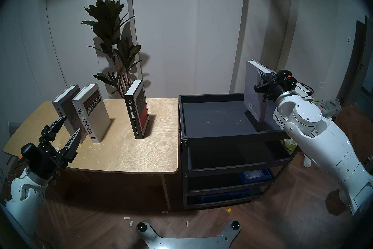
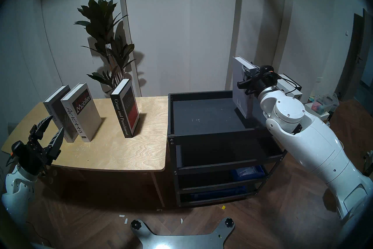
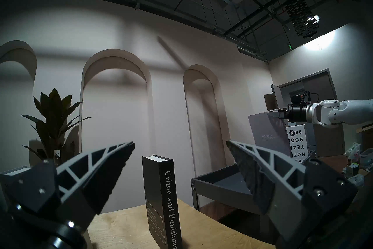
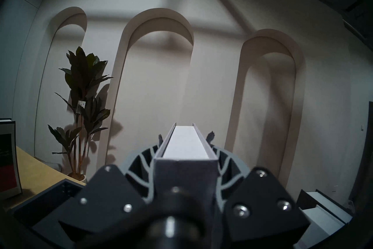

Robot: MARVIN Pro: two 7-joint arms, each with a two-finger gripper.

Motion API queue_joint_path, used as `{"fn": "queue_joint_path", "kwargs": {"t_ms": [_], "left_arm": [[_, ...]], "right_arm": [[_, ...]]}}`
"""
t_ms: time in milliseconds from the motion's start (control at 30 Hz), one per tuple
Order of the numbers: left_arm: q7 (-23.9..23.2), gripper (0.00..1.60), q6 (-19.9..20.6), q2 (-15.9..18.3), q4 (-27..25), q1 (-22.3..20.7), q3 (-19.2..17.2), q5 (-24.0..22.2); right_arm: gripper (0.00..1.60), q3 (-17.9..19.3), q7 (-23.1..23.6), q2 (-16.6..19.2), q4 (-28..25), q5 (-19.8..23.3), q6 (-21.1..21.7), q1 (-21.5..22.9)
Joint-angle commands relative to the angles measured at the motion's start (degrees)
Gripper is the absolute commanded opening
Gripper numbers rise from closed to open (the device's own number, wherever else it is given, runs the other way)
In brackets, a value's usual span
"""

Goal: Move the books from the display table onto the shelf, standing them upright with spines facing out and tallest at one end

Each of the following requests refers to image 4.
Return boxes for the Crime and Punishment book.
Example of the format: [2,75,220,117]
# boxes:
[0,119,23,200]

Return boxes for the light wooden display table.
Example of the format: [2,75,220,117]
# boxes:
[0,146,88,211]

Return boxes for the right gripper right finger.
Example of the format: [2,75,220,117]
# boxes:
[205,131,310,247]

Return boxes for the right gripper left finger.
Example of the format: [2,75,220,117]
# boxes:
[58,134,163,241]

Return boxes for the black Century book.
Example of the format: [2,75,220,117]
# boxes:
[297,189,354,224]

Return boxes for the black metal shelf cart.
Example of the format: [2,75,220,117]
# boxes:
[8,178,88,249]

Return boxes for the grey Discontent book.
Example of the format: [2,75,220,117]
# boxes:
[153,122,219,217]

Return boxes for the white Design Hotels yearbook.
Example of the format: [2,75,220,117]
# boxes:
[299,205,346,249]

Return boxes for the white plant pot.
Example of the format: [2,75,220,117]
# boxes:
[67,172,88,184]

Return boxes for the tall green leafy plant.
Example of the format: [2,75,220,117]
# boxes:
[48,46,115,177]

